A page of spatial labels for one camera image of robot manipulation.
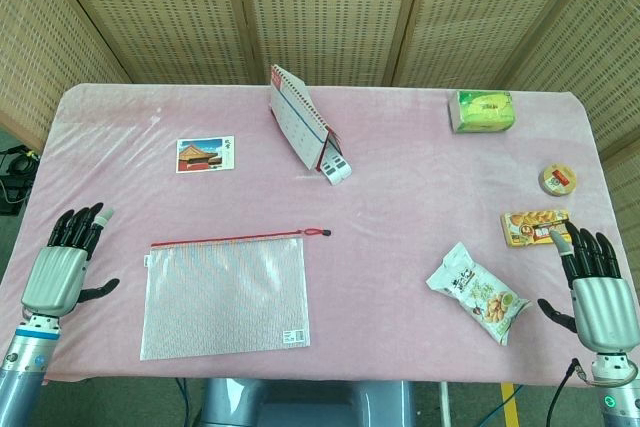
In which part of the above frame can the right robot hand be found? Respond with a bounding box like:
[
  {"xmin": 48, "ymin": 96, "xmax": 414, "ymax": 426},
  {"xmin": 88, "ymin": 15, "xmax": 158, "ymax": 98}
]
[{"xmin": 537, "ymin": 220, "xmax": 640, "ymax": 352}]

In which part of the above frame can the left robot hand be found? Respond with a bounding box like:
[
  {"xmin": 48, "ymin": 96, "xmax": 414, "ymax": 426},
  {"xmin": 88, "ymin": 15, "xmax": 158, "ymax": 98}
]
[{"xmin": 19, "ymin": 202, "xmax": 121, "ymax": 318}]

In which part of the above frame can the clear mesh zipper pouch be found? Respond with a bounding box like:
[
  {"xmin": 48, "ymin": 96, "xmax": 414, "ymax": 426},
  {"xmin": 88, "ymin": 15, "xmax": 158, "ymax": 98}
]
[{"xmin": 139, "ymin": 230, "xmax": 312, "ymax": 362}]

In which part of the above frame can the white green snack bag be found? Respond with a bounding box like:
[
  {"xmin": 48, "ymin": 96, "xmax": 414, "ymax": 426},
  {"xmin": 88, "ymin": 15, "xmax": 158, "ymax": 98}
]
[{"xmin": 425, "ymin": 241, "xmax": 532, "ymax": 347}]

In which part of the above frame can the yellow snack box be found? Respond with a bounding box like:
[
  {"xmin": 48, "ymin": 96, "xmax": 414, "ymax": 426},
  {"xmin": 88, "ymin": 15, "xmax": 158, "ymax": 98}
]
[{"xmin": 500, "ymin": 209, "xmax": 575, "ymax": 249}]

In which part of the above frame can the black equipment on floor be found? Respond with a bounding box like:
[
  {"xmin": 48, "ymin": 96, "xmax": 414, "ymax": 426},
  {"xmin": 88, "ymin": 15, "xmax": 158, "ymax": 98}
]
[{"xmin": 0, "ymin": 145, "xmax": 40, "ymax": 216}]

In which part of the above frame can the round tin red label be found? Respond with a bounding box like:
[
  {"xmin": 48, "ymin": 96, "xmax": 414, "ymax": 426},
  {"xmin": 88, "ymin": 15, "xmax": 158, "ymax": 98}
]
[{"xmin": 538, "ymin": 162, "xmax": 577, "ymax": 197}]

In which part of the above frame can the white table leg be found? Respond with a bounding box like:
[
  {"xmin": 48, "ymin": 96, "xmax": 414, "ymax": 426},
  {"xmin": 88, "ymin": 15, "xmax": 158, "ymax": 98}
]
[{"xmin": 438, "ymin": 381, "xmax": 450, "ymax": 427}]

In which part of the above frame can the palace picture postcard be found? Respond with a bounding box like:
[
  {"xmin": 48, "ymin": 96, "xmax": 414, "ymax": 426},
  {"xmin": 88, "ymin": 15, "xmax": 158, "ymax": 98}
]
[{"xmin": 175, "ymin": 135, "xmax": 236, "ymax": 175}]

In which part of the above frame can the bamboo folding screen panel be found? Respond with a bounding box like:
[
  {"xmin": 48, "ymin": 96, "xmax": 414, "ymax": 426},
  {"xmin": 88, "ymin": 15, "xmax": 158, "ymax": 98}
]
[
  {"xmin": 42, "ymin": 0, "xmax": 256, "ymax": 86},
  {"xmin": 232, "ymin": 0, "xmax": 429, "ymax": 87},
  {"xmin": 0, "ymin": 0, "xmax": 132, "ymax": 148},
  {"xmin": 392, "ymin": 0, "xmax": 599, "ymax": 91},
  {"xmin": 492, "ymin": 0, "xmax": 640, "ymax": 228}
]

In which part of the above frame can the green tissue pack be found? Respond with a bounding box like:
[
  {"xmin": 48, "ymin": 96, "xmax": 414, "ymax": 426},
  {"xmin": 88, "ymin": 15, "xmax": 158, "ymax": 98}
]
[{"xmin": 448, "ymin": 89, "xmax": 517, "ymax": 135}]

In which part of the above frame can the pink tablecloth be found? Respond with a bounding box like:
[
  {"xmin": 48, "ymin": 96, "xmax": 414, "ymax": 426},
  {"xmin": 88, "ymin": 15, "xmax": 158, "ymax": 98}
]
[{"xmin": 0, "ymin": 82, "xmax": 624, "ymax": 388}]

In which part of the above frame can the grey robot torso base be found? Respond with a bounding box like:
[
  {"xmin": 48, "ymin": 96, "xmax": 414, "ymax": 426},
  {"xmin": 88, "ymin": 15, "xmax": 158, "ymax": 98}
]
[{"xmin": 194, "ymin": 377, "xmax": 419, "ymax": 427}]

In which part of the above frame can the spiral desk calendar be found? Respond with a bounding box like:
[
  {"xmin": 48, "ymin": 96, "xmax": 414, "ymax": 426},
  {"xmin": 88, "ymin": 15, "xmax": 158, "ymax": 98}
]
[{"xmin": 268, "ymin": 64, "xmax": 353, "ymax": 187}]

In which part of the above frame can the blue floor cable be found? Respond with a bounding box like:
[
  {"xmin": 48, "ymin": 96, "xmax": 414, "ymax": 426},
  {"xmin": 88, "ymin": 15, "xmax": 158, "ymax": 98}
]
[{"xmin": 173, "ymin": 379, "xmax": 194, "ymax": 427}]

